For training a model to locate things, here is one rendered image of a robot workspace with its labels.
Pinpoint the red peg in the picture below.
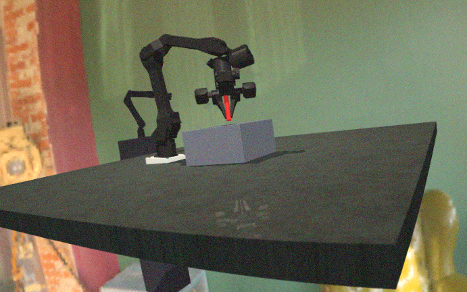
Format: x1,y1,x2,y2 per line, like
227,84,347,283
224,95,231,121

